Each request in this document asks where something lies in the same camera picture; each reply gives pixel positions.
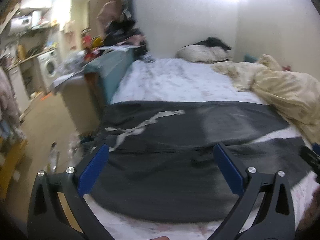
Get dark grey sweatpants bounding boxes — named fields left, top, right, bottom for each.
left=90, top=101, right=310, bottom=223

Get plastic bottle on floor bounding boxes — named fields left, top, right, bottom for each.
left=47, top=142, right=60, bottom=173

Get cream crumpled duvet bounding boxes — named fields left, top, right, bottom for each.
left=211, top=55, right=319, bottom=144

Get wooden yellow shelf rack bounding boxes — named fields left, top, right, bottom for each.
left=1, top=140, right=28, bottom=202

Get pink hanging jacket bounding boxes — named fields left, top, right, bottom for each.
left=0, top=68, right=20, bottom=128

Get beige storage cabinet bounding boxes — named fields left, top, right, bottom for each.
left=57, top=74, right=103, bottom=134

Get white washing machine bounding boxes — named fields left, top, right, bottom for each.
left=37, top=49, right=60, bottom=94

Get white floral bed sheet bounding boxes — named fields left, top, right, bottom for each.
left=83, top=57, right=320, bottom=240

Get white fluffy pillow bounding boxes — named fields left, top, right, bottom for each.
left=176, top=45, right=230, bottom=63

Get white microwave oven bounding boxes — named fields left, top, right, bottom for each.
left=9, top=15, right=32, bottom=35

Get pile of dark clothes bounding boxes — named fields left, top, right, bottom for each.
left=103, top=19, right=155, bottom=63

